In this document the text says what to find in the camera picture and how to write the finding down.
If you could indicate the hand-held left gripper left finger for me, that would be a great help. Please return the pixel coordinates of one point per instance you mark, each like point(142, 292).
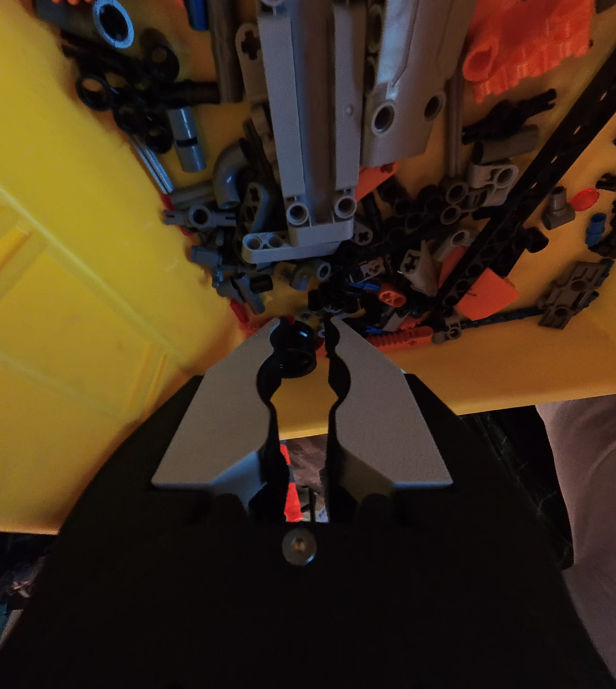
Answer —
point(211, 430)

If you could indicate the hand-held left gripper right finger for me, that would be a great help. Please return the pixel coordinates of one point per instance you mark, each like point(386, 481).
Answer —
point(394, 430)

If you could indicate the black toy wheel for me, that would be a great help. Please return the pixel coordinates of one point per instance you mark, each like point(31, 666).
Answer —
point(300, 350)

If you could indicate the pile of small toy parts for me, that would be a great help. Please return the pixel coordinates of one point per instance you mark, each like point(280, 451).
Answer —
point(405, 215)

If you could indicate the yellow plastic bin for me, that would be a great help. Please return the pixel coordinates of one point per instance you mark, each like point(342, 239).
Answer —
point(44, 269)

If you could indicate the orange toothed toy rack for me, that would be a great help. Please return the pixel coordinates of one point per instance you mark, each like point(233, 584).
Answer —
point(399, 338)

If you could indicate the orange toy wedge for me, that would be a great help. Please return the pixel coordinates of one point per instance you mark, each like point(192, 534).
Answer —
point(488, 296)

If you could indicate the black long toy beam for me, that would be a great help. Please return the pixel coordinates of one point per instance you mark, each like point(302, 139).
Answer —
point(545, 177)

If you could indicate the grey long toy panel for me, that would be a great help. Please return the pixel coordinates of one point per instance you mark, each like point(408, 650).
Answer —
point(308, 107)

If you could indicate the orange curved toy panel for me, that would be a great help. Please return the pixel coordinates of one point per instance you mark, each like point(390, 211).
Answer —
point(529, 48)

